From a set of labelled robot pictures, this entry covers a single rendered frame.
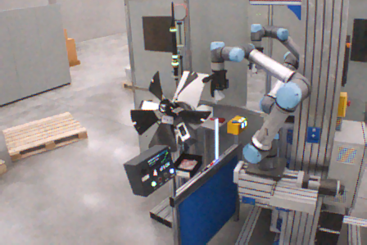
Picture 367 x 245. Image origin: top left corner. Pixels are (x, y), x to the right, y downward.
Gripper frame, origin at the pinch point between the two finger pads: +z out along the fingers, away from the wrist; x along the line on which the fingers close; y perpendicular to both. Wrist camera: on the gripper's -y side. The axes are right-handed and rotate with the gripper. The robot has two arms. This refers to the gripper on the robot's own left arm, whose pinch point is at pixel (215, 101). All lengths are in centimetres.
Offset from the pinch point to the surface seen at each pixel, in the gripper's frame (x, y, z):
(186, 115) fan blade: 22, -39, 25
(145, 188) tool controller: -57, -8, 31
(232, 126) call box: 47, -13, 39
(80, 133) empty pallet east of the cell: 84, -292, 133
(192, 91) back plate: 58, -58, 21
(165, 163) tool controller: -38.1, -8.9, 25.6
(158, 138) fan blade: 6, -55, 42
